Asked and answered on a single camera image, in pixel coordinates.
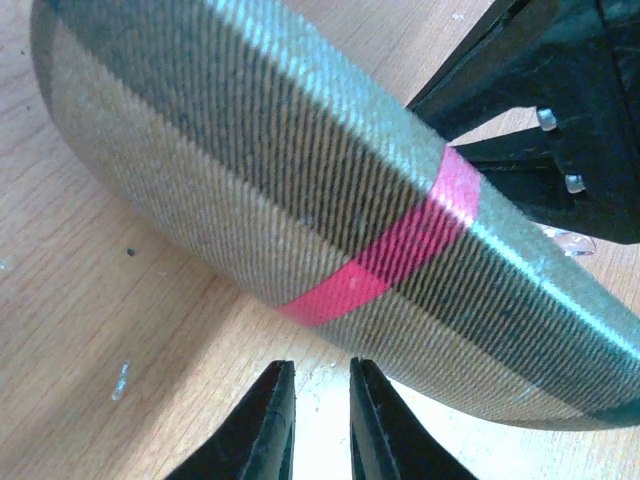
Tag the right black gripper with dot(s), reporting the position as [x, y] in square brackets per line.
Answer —
[587, 68]

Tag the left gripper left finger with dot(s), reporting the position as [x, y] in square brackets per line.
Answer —
[256, 439]

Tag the plaid glasses case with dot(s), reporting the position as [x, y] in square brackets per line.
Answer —
[246, 138]

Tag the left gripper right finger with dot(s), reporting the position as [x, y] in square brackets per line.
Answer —
[387, 440]

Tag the pink transparent sunglasses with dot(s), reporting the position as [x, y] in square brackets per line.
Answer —
[573, 244]

